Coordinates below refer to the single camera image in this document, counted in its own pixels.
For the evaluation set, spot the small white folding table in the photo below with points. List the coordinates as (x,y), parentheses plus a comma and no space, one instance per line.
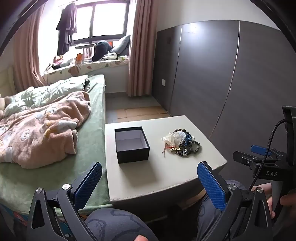
(84,46)

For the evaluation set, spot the light green quilt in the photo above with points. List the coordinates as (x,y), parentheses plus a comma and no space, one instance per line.
(57,89)

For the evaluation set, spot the person's leg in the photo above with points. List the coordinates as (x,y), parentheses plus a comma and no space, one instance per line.
(115,224)
(205,215)

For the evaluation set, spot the flattened cardboard sheets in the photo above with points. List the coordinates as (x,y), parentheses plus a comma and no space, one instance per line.
(138,112)

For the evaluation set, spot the beige plush toy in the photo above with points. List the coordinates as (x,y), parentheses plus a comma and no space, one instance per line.
(7,100)

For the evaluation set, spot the pile of beaded jewelry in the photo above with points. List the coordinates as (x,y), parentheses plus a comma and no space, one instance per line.
(188,150)

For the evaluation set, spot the white crumpled cloth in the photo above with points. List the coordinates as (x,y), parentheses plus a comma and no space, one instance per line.
(109,56)

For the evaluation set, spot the patterned window seat cushion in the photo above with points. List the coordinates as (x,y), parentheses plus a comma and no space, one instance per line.
(92,68)

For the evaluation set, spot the orange box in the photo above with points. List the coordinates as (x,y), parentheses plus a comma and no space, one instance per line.
(79,58)

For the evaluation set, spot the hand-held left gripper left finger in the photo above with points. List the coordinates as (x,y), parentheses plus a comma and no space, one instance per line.
(90,183)

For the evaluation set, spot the grey pillow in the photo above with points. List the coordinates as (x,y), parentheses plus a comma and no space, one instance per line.
(122,45)

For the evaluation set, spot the dark hanging clothes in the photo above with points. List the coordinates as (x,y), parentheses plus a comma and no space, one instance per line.
(66,30)

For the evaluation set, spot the person's left hand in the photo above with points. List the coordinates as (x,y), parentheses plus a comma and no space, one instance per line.
(141,238)

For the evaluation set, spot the cream padded headboard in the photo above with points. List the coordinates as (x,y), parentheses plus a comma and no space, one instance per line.
(7,80)

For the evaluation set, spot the black cardboard box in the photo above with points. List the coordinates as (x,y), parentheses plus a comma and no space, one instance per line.
(133,154)

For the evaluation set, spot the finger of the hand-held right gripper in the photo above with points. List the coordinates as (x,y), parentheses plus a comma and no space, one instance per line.
(260,150)
(242,158)

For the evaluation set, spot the white wall socket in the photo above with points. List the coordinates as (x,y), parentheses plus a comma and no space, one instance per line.
(163,82)

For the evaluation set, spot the grey wardrobe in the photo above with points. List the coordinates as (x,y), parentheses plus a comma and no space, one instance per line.
(208,81)

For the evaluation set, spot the person's left leg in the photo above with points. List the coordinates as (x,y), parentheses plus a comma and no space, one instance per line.
(115,224)

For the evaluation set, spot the person's right hand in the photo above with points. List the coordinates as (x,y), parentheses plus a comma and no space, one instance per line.
(289,200)

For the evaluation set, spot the bed with green sheet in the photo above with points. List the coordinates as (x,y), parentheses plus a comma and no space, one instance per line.
(92,143)

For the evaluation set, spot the pink floral fleece blanket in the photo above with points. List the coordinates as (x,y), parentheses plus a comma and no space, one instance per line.
(41,136)

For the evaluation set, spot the person's right leg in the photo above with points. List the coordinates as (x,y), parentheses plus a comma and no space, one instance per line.
(205,215)

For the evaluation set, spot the beige side table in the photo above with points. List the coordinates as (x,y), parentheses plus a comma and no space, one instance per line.
(161,176)

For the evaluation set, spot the dark framed window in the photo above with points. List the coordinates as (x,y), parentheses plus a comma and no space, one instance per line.
(106,18)

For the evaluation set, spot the pink curtain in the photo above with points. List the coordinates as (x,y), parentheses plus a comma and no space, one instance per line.
(142,58)
(26,46)

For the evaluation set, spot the black bag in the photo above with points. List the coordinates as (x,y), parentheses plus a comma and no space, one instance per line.
(101,49)

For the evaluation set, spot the pink toy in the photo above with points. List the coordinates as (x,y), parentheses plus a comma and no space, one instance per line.
(57,60)

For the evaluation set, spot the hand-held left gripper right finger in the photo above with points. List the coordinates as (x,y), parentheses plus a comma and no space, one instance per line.
(211,185)

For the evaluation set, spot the white sheer pouch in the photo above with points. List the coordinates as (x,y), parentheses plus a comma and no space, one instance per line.
(175,138)

